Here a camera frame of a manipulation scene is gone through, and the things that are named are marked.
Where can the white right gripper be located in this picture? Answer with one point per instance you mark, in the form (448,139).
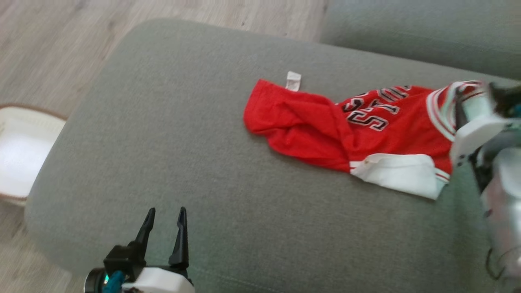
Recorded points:
(476,136)

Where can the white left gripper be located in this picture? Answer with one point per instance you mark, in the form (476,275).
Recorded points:
(163,281)

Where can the red Bulls basketball jersey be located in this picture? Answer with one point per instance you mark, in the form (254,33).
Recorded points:
(325,126)

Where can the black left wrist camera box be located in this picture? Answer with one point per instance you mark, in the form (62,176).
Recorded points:
(124,260)

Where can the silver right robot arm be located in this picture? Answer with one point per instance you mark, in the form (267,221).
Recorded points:
(502,203)

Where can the grey fabric sofa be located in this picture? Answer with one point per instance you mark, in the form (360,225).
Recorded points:
(203,142)

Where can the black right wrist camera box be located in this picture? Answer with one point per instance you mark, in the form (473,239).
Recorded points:
(504,99)

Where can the white laundry basket brown rim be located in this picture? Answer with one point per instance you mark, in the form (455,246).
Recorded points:
(24,154)

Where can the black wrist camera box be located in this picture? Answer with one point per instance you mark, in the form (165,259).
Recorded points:
(124,260)
(504,99)

